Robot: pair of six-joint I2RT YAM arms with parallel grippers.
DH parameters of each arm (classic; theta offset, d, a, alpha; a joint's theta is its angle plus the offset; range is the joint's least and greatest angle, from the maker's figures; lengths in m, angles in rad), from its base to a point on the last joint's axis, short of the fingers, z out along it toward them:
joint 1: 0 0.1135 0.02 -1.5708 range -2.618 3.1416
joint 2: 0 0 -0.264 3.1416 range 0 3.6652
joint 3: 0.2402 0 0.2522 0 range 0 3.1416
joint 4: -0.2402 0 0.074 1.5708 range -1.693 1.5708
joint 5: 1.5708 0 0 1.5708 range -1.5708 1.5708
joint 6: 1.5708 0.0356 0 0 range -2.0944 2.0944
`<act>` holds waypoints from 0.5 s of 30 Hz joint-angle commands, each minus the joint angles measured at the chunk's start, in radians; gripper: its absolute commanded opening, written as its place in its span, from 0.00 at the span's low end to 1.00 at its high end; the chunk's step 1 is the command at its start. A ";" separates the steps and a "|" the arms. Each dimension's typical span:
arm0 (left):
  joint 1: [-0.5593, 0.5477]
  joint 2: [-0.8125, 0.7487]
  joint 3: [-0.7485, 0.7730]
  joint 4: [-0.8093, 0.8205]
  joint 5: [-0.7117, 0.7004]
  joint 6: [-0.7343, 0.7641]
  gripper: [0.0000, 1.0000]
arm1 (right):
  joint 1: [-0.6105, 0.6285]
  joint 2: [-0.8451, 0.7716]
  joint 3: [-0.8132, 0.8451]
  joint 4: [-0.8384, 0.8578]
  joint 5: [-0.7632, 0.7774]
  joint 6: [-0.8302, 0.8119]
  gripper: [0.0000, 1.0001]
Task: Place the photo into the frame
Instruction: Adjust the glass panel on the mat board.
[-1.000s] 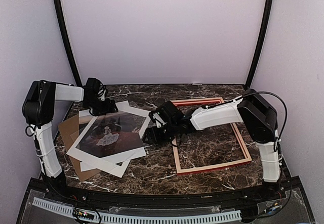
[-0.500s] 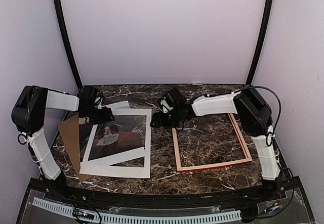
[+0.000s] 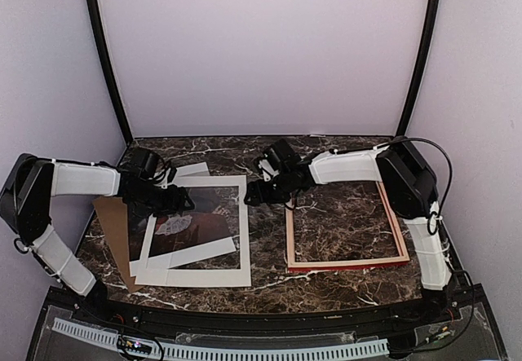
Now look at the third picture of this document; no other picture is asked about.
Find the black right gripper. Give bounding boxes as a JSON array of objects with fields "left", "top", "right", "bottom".
[{"left": 246, "top": 169, "right": 295, "bottom": 206}]

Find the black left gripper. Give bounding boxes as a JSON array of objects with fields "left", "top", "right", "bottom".
[{"left": 130, "top": 181, "right": 194, "bottom": 218}]

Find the canyon photo print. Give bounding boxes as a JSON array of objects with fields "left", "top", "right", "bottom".
[{"left": 128, "top": 187, "right": 237, "bottom": 276}]

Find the clear glass pane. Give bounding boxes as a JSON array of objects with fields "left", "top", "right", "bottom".
[{"left": 129, "top": 186, "right": 241, "bottom": 275}]

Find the white photo mat board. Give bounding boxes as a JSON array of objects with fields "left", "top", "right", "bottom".
[{"left": 134, "top": 174, "right": 251, "bottom": 288}]

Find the red wooden picture frame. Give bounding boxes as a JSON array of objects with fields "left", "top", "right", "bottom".
[{"left": 285, "top": 182, "right": 410, "bottom": 272}]

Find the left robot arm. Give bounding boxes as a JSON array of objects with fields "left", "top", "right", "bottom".
[{"left": 1, "top": 150, "right": 195, "bottom": 325}]

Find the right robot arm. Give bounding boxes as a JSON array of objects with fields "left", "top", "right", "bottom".
[{"left": 244, "top": 136, "right": 452, "bottom": 291}]

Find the brown cardboard backing board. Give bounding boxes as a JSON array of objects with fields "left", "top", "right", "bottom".
[{"left": 93, "top": 196, "right": 141, "bottom": 293}]

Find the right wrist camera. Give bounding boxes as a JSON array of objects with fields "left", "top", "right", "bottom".
[{"left": 255, "top": 139, "right": 301, "bottom": 181}]

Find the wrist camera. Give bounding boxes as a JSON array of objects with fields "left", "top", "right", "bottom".
[
  {"left": 127, "top": 147, "right": 160, "bottom": 179},
  {"left": 255, "top": 139, "right": 301, "bottom": 181}
]

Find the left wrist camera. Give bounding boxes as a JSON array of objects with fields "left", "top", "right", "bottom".
[{"left": 127, "top": 147, "right": 160, "bottom": 179}]

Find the white slotted cable duct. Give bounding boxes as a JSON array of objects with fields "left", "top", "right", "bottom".
[{"left": 51, "top": 318, "right": 389, "bottom": 360}]

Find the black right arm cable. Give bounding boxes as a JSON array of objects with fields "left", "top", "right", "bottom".
[{"left": 387, "top": 137, "right": 454, "bottom": 231}]

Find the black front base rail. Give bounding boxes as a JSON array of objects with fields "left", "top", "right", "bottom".
[{"left": 44, "top": 285, "right": 486, "bottom": 337}]

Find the black left enclosure post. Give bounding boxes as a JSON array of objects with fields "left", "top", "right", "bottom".
[{"left": 86, "top": 0, "right": 134, "bottom": 146}]

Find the black enclosure post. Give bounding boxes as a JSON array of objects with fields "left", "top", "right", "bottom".
[
  {"left": 86, "top": 0, "right": 134, "bottom": 146},
  {"left": 395, "top": 0, "right": 440, "bottom": 136}
]

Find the black right enclosure post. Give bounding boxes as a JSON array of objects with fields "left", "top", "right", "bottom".
[{"left": 395, "top": 0, "right": 440, "bottom": 136}]

